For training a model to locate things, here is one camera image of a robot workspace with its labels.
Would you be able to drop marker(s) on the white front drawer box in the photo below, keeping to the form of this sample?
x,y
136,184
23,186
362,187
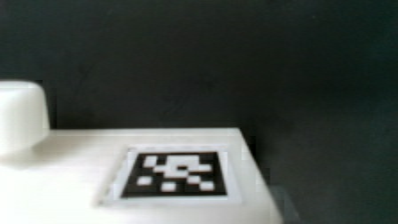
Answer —
x,y
135,176

